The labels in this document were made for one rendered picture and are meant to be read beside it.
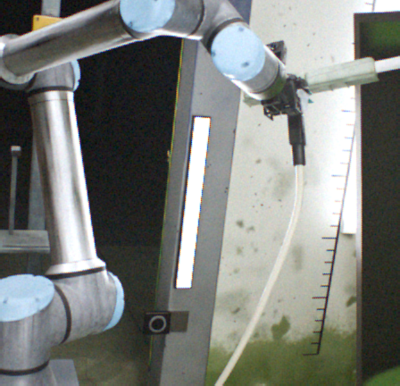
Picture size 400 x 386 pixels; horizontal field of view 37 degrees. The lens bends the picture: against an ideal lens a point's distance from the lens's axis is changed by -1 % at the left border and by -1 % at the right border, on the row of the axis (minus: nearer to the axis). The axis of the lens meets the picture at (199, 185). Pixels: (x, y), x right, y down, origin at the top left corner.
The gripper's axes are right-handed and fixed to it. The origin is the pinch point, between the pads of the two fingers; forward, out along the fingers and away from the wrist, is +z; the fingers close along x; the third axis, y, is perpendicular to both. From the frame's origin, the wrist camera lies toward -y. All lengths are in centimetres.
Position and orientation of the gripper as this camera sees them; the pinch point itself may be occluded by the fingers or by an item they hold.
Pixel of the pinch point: (296, 97)
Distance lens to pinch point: 143.3
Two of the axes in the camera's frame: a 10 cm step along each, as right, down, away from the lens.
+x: 8.9, -1.5, -4.3
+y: 0.7, 9.7, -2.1
